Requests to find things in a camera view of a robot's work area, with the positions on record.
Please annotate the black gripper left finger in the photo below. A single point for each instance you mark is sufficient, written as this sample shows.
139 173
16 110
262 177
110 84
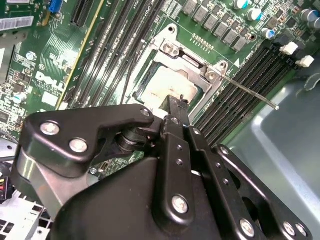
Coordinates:
75 125

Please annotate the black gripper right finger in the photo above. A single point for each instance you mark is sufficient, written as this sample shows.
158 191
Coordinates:
225 180

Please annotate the silver CPU plate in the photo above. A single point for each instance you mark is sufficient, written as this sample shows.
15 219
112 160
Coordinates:
162 85

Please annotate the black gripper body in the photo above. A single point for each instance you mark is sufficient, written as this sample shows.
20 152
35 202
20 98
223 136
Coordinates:
112 212

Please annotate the metal socket cover frame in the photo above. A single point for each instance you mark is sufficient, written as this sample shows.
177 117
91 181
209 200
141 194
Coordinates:
172 65

